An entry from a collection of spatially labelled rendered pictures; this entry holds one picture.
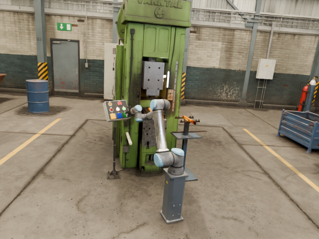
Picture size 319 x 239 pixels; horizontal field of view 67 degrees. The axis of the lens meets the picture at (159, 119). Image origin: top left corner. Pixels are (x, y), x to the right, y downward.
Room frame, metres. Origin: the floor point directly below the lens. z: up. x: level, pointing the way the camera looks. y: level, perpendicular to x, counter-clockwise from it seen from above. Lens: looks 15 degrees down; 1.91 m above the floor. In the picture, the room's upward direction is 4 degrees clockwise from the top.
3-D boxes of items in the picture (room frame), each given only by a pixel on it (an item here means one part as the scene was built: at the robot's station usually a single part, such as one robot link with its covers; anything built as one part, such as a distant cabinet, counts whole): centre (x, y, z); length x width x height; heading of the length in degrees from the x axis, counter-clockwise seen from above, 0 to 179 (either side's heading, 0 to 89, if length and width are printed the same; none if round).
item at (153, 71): (3.85, 0.14, 1.56); 0.42 x 0.39 x 0.40; 15
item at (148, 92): (3.84, 0.18, 1.32); 0.42 x 0.20 x 0.10; 15
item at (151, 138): (3.87, 0.13, 0.69); 0.56 x 0.38 x 0.45; 15
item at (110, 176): (3.42, 0.65, 0.05); 0.22 x 0.22 x 0.09; 15
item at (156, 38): (4.00, 0.18, 2.06); 0.44 x 0.41 x 0.47; 15
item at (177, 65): (4.08, -0.15, 1.15); 0.44 x 0.26 x 2.30; 15
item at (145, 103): (4.16, 0.22, 1.37); 0.41 x 0.10 x 0.91; 105
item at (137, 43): (3.91, 0.50, 1.15); 0.44 x 0.26 x 2.30; 15
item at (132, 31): (3.67, 0.47, 1.35); 0.08 x 0.05 x 1.70; 105
